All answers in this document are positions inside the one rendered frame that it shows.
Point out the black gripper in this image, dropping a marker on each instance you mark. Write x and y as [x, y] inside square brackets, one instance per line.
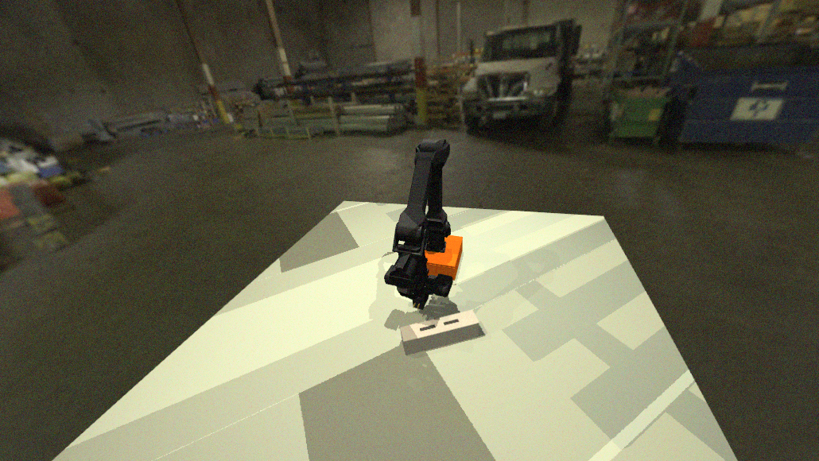
[439, 285]

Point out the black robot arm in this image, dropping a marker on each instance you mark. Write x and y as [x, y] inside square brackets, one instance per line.
[420, 231]

